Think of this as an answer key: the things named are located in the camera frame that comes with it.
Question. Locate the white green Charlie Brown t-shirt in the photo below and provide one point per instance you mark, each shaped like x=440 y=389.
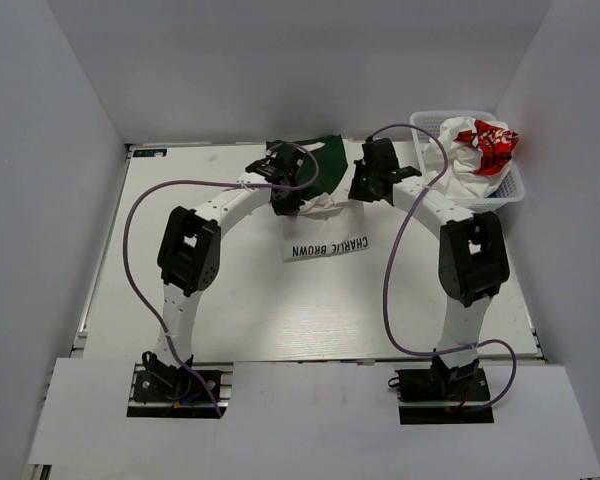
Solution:
x=328 y=222

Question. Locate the white red print t-shirt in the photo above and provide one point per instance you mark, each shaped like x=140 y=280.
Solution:
x=470 y=157

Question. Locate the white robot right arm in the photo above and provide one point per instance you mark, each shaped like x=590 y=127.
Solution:
x=472 y=258

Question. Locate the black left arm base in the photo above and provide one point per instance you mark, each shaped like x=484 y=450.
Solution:
x=160 y=391

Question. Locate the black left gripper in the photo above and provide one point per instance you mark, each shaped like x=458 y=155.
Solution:
x=289 y=208

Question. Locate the white plastic basket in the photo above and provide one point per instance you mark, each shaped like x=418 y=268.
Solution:
x=428 y=124

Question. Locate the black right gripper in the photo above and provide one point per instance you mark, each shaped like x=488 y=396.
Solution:
x=357 y=192

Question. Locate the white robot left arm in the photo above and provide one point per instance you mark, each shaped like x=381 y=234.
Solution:
x=189 y=254

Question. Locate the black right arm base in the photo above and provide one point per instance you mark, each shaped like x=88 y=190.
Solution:
x=424 y=400

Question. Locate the blue table label sticker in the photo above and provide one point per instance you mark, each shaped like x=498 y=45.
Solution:
x=149 y=153

